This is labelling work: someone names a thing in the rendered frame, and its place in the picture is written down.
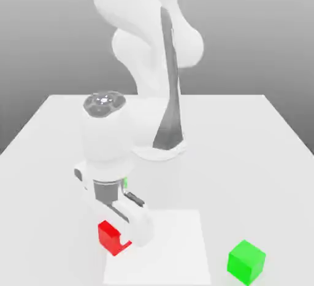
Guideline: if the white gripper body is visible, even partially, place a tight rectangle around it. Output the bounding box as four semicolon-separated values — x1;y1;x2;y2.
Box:
81;190;155;248

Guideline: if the small green cube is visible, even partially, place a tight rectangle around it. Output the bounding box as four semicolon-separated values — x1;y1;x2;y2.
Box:
226;239;267;286

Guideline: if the small red cube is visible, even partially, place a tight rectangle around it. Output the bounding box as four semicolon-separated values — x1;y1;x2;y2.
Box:
98;220;133;257

